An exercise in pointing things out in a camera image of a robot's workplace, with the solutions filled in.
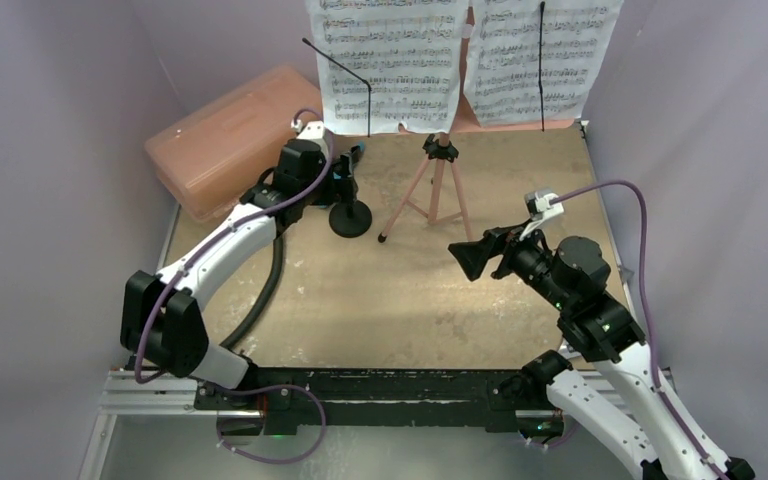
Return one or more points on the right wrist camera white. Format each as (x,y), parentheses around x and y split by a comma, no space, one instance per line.
(542,206)

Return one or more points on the translucent orange plastic box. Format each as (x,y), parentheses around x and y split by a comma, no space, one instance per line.
(210,158)

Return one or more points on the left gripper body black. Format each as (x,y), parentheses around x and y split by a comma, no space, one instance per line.
(339,188)

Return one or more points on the pink music stand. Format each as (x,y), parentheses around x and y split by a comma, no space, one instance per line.
(440,156)

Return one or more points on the blue toy microphone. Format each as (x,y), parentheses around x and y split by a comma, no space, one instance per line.
(341,186)

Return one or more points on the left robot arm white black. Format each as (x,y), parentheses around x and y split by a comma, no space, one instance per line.
(162,313)

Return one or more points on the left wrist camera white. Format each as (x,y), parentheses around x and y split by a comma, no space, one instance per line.
(313,131)

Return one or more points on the black microphone desk stand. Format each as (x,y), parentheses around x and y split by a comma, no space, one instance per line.
(350,220)

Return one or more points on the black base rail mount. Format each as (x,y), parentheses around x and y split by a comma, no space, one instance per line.
(496,400)

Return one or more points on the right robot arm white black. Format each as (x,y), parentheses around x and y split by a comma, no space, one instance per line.
(653,436)

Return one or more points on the sheet music page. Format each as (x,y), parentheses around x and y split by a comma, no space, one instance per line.
(535,61)
(388,66)

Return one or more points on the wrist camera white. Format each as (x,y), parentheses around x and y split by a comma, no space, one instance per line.
(313,131)
(542,206)

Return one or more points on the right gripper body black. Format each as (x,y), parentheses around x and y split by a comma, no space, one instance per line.
(502,249)

